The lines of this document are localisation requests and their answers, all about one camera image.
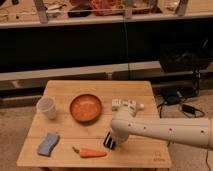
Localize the black box on floor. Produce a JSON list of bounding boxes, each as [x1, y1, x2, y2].
[[159, 43, 213, 73]]

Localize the white plastic cup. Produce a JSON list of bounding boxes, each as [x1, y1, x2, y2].
[[36, 96, 56, 119]]

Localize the orange round bowl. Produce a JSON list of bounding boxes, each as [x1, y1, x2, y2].
[[69, 94, 102, 122]]

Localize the orange plastic carrot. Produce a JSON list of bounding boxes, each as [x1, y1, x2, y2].
[[73, 147, 107, 158]]

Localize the wooden folding table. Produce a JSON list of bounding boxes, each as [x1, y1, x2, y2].
[[17, 80, 171, 169]]

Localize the black power adapter with cable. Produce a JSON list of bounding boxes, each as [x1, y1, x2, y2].
[[181, 104, 205, 118]]

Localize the blue wavy sponge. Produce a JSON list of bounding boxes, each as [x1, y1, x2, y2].
[[37, 133, 60, 157]]

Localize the thin vertical black cable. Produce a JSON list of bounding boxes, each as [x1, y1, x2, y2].
[[124, 18, 132, 80]]

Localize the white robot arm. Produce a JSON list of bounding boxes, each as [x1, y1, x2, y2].
[[110, 104, 213, 150]]

